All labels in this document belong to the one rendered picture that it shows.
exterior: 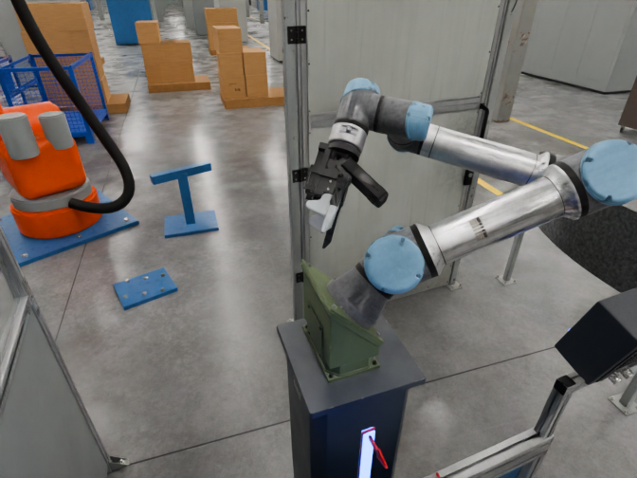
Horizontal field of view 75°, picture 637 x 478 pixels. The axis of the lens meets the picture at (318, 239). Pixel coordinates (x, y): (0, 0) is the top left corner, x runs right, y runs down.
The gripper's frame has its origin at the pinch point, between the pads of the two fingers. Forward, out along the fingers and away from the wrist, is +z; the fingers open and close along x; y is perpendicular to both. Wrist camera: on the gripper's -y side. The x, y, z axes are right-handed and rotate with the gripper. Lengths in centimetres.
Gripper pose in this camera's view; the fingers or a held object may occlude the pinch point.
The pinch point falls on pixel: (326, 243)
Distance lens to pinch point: 81.6
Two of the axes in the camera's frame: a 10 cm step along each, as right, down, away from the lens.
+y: -9.6, -2.8, 0.9
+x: -0.3, -2.1, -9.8
